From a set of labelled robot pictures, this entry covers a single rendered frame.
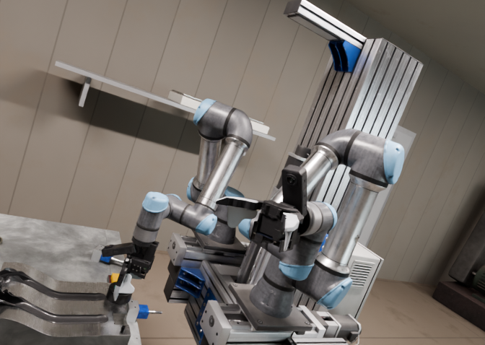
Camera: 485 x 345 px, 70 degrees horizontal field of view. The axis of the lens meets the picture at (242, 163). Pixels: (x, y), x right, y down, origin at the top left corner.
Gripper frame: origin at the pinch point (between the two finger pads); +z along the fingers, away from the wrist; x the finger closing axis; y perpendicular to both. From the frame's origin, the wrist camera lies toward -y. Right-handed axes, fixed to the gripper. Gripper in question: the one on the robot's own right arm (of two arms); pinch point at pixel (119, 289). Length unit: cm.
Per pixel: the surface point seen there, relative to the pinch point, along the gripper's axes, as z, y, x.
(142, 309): 7.6, 8.9, 5.6
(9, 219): 12, -64, 41
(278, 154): -41, 67, 274
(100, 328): 2.7, 1.6, -16.5
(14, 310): -1.4, -19.1, -25.7
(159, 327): 92, 14, 117
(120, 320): 5.0, 4.8, -7.0
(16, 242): 12, -51, 26
